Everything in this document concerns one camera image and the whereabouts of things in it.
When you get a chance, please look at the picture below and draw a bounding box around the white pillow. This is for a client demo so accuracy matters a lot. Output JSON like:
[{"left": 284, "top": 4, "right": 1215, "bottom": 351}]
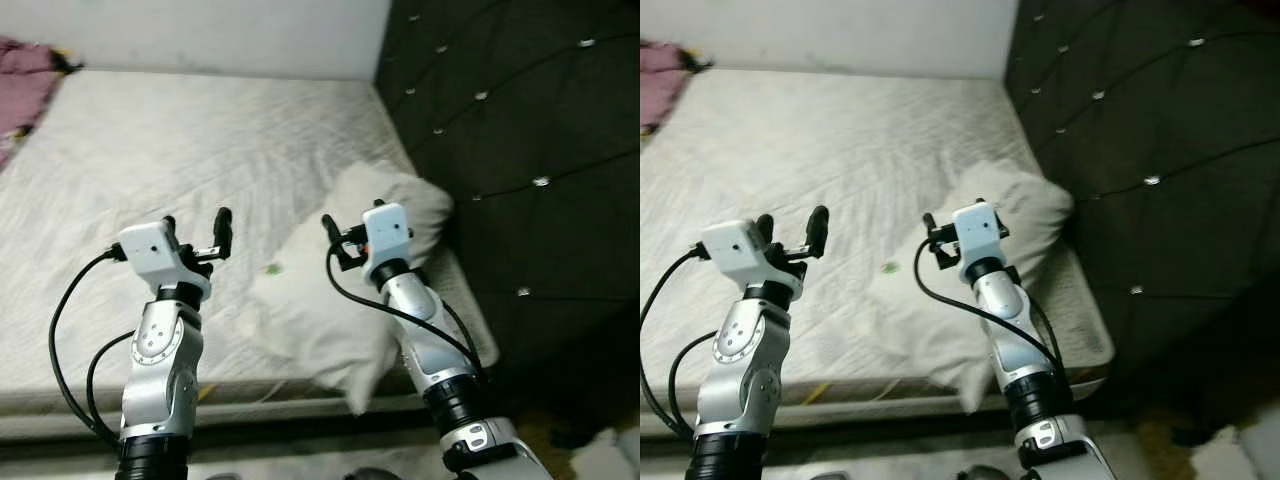
[
  {"left": 868, "top": 160, "right": 1076, "bottom": 413},
  {"left": 248, "top": 160, "right": 456, "bottom": 416}
]

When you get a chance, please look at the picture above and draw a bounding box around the grey quilted mattress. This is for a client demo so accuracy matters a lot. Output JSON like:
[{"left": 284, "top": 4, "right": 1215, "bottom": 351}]
[
  {"left": 640, "top": 68, "right": 1116, "bottom": 411},
  {"left": 0, "top": 68, "right": 501, "bottom": 416}
]

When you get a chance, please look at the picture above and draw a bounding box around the grey bed base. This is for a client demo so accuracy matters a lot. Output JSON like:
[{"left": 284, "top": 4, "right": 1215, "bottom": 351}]
[
  {"left": 640, "top": 395, "right": 1101, "bottom": 441},
  {"left": 0, "top": 395, "right": 451, "bottom": 441}
]

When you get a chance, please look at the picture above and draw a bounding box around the purple cartoon print blanket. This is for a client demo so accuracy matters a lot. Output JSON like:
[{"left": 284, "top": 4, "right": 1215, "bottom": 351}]
[
  {"left": 640, "top": 40, "right": 713, "bottom": 136},
  {"left": 0, "top": 38, "right": 81, "bottom": 171}
]

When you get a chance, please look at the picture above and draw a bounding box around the black tufted headboard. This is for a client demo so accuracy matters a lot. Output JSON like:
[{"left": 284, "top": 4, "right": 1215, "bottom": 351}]
[
  {"left": 372, "top": 0, "right": 641, "bottom": 431},
  {"left": 1005, "top": 0, "right": 1280, "bottom": 421}
]

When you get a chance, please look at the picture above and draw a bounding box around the white crumpled plastic bag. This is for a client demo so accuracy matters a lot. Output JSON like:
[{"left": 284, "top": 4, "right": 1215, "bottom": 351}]
[
  {"left": 1190, "top": 415, "right": 1280, "bottom": 480},
  {"left": 570, "top": 425, "right": 641, "bottom": 480}
]

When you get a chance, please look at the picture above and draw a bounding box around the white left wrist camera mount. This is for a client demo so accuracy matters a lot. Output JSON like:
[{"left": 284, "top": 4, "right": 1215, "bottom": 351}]
[
  {"left": 118, "top": 220, "right": 211, "bottom": 301},
  {"left": 700, "top": 220, "right": 796, "bottom": 299}
]

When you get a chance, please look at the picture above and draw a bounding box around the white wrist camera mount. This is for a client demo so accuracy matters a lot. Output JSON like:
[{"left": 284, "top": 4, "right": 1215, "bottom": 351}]
[
  {"left": 118, "top": 220, "right": 211, "bottom": 301},
  {"left": 950, "top": 203, "right": 1006, "bottom": 286},
  {"left": 360, "top": 203, "right": 414, "bottom": 286},
  {"left": 700, "top": 220, "right": 796, "bottom": 299}
]

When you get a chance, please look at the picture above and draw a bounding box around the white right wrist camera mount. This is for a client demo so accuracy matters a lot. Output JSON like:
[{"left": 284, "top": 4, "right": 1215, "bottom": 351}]
[
  {"left": 950, "top": 203, "right": 1006, "bottom": 286},
  {"left": 360, "top": 203, "right": 414, "bottom": 286}
]

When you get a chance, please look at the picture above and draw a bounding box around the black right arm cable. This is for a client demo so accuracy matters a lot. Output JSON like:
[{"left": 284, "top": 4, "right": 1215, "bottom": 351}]
[
  {"left": 325, "top": 250, "right": 491, "bottom": 386},
  {"left": 912, "top": 255, "right": 1071, "bottom": 381}
]

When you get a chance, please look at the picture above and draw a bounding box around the short black left arm cable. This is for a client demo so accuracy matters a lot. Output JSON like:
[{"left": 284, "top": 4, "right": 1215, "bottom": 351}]
[
  {"left": 85, "top": 332, "right": 138, "bottom": 441},
  {"left": 665, "top": 332, "right": 723, "bottom": 441}
]

